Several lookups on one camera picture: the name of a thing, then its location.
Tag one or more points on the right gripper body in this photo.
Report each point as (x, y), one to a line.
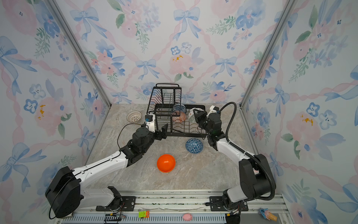
(205, 122)

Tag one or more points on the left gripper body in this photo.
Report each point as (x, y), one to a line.
(157, 135)

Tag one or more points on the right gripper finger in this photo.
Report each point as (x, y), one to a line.
(203, 114)
(197, 115)

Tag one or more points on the red patterned bowl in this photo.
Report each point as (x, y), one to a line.
(178, 117)

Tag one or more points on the blue floral bowl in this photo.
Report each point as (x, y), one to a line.
(179, 107)

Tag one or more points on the black wire dish rack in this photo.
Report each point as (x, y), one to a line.
(165, 107)

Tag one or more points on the dark blue patterned bowl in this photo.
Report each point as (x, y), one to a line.
(194, 146)

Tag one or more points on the orange plastic bowl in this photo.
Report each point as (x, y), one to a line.
(166, 163)

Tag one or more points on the green patterned bowl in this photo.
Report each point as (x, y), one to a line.
(191, 116)

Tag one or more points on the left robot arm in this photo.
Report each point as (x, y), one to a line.
(67, 191)

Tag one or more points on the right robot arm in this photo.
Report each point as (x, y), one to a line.
(256, 181)

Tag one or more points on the white lattice bowl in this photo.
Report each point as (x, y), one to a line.
(134, 117)

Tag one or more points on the green orange small toy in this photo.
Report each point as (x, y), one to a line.
(144, 214)

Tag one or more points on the pink round toy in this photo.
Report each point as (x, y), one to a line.
(187, 217)

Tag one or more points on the ice cream cone toy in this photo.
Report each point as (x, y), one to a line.
(267, 214)

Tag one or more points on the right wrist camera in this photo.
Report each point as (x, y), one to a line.
(214, 109)

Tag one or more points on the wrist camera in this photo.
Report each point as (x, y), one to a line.
(214, 109)
(150, 122)

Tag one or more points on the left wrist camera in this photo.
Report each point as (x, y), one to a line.
(150, 122)

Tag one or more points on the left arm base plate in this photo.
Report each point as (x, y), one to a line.
(126, 203)

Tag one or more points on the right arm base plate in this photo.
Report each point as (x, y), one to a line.
(216, 203)

